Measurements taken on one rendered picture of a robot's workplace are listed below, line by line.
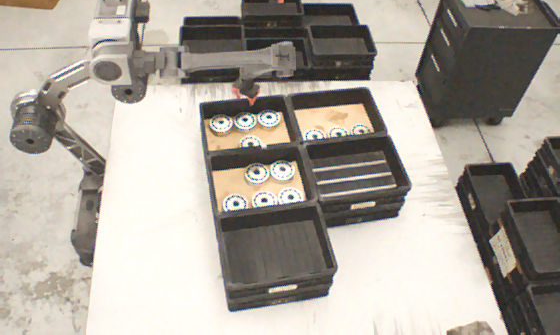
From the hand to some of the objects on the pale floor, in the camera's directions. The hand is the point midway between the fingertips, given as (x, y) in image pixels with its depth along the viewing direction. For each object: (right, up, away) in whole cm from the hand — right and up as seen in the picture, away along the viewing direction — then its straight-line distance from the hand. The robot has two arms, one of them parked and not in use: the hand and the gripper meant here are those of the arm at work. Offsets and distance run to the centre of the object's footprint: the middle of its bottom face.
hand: (245, 100), depth 226 cm
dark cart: (+144, +8, +149) cm, 208 cm away
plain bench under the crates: (+13, -92, +52) cm, 107 cm away
